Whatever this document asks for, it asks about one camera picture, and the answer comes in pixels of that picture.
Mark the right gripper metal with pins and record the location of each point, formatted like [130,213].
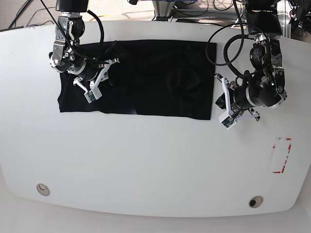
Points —
[67,55]

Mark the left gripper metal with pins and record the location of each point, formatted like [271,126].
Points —
[266,85]

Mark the black t-shirt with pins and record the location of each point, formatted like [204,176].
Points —
[169,78]

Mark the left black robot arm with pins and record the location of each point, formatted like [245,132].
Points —
[261,17]

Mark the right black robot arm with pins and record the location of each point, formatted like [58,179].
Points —
[76,6]

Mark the red tape rectangle marking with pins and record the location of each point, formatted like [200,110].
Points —
[280,153]

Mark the right table grommet hole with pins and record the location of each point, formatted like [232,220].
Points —
[255,202]

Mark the table grommet hole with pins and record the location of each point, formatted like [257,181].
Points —
[43,189]
[255,202]

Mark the left table grommet hole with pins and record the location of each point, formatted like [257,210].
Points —
[43,189]

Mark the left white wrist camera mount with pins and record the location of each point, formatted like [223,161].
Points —
[229,106]

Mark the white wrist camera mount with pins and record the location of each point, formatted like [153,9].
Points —
[101,75]
[229,106]

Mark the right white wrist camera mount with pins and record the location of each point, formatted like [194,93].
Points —
[101,75]

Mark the aluminium frame stand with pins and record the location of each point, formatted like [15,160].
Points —
[163,9]

